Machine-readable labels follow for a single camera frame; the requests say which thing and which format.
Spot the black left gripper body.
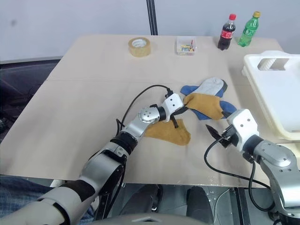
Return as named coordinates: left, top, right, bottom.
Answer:
left=169, top=107, right=186, bottom=120

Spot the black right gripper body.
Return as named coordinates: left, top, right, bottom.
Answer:
left=217, top=131, right=238, bottom=149

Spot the mustard sock with blue toe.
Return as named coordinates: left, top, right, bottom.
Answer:
left=182, top=92, right=238, bottom=121

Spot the plain mustard yellow sock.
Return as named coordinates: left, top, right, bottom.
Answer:
left=144, top=118, right=192, bottom=147

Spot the grey and blue sock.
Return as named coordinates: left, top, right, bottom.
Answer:
left=180, top=77, right=229, bottom=99

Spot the white plastic basket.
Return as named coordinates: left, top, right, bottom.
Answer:
left=241, top=50, right=300, bottom=142

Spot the clear box with coloured bits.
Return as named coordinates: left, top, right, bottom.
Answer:
left=176, top=36, right=198, bottom=56

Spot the brown packing tape roll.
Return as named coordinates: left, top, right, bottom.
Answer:
left=127, top=37, right=152, bottom=58

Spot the cola bottle with red cap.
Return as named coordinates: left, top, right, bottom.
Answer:
left=217, top=13, right=237, bottom=51

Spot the green bottle with yellow cap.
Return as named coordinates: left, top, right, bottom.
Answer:
left=237, top=11, right=262, bottom=47

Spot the blue checked fabric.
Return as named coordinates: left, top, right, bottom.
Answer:
left=0, top=175, right=56, bottom=208

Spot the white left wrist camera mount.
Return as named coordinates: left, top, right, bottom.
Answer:
left=161, top=93, right=184, bottom=123

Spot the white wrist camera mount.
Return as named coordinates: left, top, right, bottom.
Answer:
left=161, top=93, right=184, bottom=123
left=226, top=108, right=261, bottom=151

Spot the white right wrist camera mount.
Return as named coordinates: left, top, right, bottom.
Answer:
left=226, top=108, right=261, bottom=151

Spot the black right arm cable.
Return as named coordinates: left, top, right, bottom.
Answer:
left=204, top=125, right=271, bottom=196

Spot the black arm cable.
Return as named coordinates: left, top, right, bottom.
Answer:
left=116, top=84, right=173, bottom=132
left=204, top=125, right=271, bottom=196

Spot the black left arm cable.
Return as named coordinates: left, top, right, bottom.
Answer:
left=116, top=84, right=173, bottom=132

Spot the thin white cable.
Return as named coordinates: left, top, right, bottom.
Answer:
left=216, top=187, right=235, bottom=212

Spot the grey metal base plate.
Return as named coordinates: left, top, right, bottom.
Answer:
left=206, top=186, right=278, bottom=219

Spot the black vertical post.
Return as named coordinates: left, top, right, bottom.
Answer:
left=145, top=0, right=160, bottom=36

